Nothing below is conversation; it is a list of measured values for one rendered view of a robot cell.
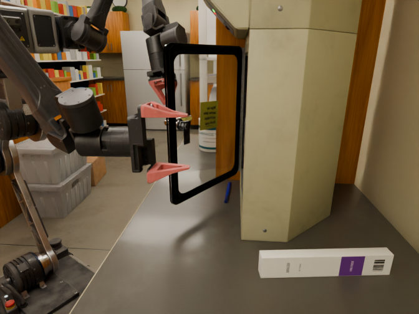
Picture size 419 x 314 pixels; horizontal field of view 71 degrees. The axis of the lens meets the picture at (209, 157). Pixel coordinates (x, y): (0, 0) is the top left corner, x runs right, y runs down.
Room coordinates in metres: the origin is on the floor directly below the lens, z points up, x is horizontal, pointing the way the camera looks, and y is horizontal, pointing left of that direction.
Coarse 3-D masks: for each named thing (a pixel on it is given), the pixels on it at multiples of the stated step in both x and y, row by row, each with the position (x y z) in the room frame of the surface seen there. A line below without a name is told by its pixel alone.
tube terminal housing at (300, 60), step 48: (288, 0) 0.60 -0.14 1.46; (336, 0) 0.66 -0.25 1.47; (288, 48) 0.60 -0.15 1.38; (336, 48) 0.67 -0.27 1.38; (288, 96) 0.60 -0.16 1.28; (336, 96) 0.69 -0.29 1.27; (288, 144) 0.60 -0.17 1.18; (336, 144) 0.71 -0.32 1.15; (240, 192) 0.82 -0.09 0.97; (288, 192) 0.60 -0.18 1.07; (288, 240) 0.60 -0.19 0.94
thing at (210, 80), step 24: (192, 72) 0.75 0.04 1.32; (216, 72) 0.82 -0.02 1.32; (192, 96) 0.75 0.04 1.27; (216, 96) 0.82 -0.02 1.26; (192, 120) 0.74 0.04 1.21; (216, 120) 0.82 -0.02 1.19; (168, 144) 0.68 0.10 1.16; (192, 144) 0.74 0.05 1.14; (216, 144) 0.82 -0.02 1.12; (192, 168) 0.74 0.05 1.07; (216, 168) 0.82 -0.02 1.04
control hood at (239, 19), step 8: (208, 0) 0.66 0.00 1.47; (216, 0) 0.61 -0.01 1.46; (224, 0) 0.61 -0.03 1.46; (232, 0) 0.61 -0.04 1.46; (240, 0) 0.61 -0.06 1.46; (248, 0) 0.61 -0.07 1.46; (216, 8) 0.64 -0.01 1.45; (224, 8) 0.61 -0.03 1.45; (232, 8) 0.61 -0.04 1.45; (240, 8) 0.61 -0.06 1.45; (248, 8) 0.61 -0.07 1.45; (224, 16) 0.62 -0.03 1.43; (232, 16) 0.61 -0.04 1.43; (240, 16) 0.61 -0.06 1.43; (248, 16) 0.61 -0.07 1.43; (232, 24) 0.61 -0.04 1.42; (240, 24) 0.61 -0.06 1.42; (248, 24) 0.61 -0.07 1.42; (240, 32) 0.69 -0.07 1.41
